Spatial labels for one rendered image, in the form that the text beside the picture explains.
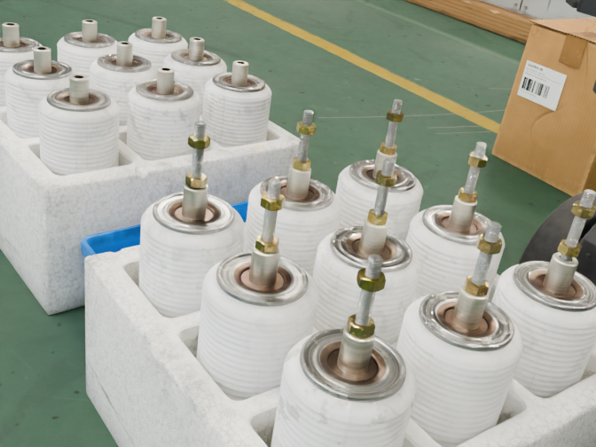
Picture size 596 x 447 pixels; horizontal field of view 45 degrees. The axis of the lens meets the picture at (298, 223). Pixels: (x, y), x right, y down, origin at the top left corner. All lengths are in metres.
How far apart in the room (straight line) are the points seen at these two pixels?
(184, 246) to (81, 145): 0.30
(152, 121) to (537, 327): 0.54
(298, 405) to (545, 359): 0.25
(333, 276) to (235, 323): 0.11
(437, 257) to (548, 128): 0.90
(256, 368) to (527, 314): 0.23
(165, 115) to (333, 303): 0.40
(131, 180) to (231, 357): 0.39
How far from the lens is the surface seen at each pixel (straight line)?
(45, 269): 0.92
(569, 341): 0.66
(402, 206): 0.78
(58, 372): 0.88
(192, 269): 0.65
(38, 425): 0.82
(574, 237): 0.65
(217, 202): 0.69
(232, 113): 1.00
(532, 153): 1.60
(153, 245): 0.65
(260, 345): 0.57
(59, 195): 0.88
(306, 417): 0.50
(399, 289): 0.63
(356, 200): 0.77
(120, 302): 0.67
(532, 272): 0.69
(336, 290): 0.63
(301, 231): 0.70
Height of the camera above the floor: 0.57
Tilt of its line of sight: 28 degrees down
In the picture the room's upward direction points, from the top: 9 degrees clockwise
